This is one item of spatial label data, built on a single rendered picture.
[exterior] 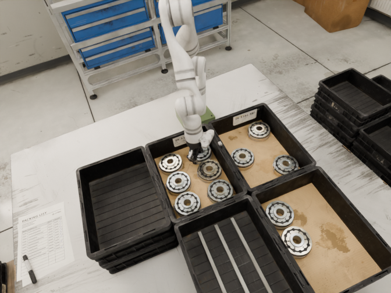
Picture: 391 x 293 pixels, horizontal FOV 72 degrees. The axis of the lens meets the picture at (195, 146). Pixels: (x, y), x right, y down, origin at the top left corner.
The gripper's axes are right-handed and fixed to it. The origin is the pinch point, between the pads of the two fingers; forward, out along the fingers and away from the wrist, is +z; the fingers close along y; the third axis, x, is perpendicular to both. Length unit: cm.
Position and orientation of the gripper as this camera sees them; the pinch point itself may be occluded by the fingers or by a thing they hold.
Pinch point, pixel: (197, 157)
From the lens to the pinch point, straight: 121.0
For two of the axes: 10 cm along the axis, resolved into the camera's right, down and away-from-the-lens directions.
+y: -4.0, 7.4, -5.5
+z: 0.9, 6.3, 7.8
